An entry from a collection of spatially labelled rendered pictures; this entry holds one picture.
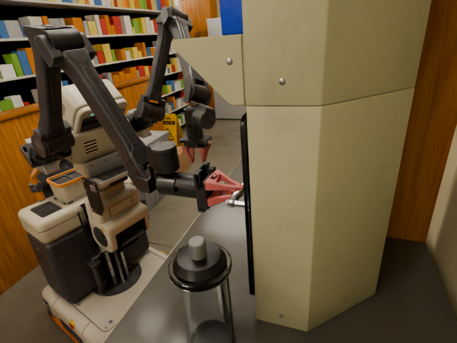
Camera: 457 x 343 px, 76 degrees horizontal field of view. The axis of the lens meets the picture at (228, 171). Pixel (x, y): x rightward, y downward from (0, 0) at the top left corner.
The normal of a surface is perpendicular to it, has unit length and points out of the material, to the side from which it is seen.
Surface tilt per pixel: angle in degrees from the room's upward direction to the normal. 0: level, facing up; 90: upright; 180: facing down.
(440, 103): 90
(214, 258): 0
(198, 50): 90
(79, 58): 58
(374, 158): 90
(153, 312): 0
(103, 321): 0
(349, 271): 90
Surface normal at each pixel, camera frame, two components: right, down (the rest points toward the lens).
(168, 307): -0.07, -0.90
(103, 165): 0.81, 0.19
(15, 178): 0.94, 0.07
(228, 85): -0.33, 0.42
